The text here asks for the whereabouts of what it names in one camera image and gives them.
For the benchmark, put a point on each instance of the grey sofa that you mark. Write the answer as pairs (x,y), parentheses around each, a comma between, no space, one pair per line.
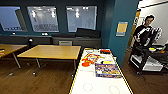
(83,42)

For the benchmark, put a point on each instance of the black sofa cushion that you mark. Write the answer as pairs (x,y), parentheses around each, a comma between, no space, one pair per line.
(87,32)

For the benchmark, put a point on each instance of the white vent panel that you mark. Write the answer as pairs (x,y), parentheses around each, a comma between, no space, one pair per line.
(65,43)

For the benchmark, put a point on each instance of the red black game box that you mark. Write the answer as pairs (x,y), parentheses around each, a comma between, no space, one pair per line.
(105,51)

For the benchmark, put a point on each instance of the yellow card pile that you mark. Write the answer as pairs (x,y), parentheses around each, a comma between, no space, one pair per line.
(106,62)

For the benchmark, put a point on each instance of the glass window pane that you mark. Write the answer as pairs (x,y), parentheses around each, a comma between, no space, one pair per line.
(11,19)
(43,19)
(81,18)

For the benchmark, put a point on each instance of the large wooden table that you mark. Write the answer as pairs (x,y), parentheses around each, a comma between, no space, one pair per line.
(50,51)

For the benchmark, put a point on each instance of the white air hockey table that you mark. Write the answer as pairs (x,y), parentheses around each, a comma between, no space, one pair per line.
(100,85)

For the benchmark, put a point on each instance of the white object on ledge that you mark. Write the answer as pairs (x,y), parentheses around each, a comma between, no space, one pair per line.
(44,34)
(13,33)

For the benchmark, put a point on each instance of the person in black jacket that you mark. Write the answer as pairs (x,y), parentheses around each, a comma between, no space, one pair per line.
(145,31)

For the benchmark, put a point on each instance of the black wheeled cart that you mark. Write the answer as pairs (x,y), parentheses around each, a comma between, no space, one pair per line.
(146,58)

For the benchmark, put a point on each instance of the dark bench sofa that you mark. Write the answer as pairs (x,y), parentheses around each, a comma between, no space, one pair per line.
(16,40)

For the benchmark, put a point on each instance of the yellow object on cart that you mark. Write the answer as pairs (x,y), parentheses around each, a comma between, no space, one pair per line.
(152,49)

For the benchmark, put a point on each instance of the orange item on table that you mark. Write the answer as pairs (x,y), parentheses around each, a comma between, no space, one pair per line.
(1,52)

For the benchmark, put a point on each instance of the yellow wall poster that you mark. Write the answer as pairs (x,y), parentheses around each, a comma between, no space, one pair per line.
(121,29)

